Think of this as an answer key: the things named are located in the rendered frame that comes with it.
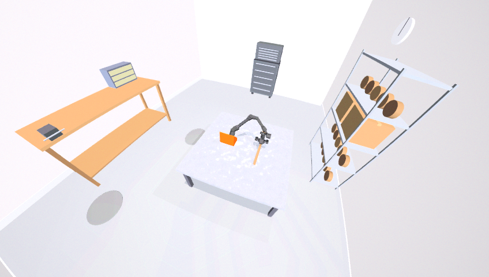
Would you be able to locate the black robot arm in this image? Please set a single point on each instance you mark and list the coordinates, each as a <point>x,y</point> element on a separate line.
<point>250,117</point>

